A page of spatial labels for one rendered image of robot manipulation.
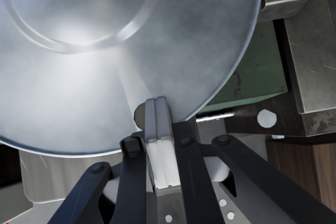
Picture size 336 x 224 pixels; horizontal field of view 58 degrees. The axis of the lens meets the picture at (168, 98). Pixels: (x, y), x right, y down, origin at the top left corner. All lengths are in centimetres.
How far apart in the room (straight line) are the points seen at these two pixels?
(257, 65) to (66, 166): 25
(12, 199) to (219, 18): 40
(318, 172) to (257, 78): 39
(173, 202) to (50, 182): 81
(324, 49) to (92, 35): 29
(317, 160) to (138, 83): 55
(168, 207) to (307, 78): 74
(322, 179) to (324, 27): 39
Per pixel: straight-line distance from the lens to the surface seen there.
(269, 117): 38
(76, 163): 25
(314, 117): 43
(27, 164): 26
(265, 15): 38
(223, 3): 26
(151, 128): 17
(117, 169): 16
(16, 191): 53
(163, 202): 104
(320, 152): 73
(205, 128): 102
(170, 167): 16
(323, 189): 74
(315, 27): 43
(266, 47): 40
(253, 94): 38
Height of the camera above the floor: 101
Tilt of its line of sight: 84 degrees down
